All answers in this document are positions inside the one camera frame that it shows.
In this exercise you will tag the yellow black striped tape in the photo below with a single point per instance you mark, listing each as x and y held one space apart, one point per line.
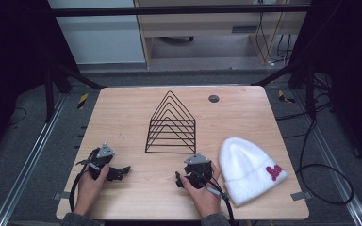
285 97
82 100

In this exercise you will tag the aluminium floor rail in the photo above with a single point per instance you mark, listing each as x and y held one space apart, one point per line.
28 160
336 169

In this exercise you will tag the grey metal table bracket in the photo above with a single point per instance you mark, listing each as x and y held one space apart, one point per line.
61 196
301 196

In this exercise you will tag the black frame stand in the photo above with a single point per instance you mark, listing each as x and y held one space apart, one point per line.
49 94
310 91

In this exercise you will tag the white cabinet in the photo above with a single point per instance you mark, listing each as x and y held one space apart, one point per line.
100 37

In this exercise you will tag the white knitted beanie hat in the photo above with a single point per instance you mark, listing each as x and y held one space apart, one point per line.
248 171

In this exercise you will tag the person's right hand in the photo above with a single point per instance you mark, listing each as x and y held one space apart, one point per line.
204 197

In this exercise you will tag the black horizontal frame bar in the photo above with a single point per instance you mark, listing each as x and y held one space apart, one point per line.
169 11

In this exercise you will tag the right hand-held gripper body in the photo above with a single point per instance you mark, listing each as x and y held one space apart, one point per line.
198 171

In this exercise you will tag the person's left hand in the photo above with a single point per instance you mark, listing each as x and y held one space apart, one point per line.
89 188

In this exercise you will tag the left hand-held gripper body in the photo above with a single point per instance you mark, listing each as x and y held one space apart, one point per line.
102 156

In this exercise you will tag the light wooden desk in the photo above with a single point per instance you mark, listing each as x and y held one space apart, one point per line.
201 23

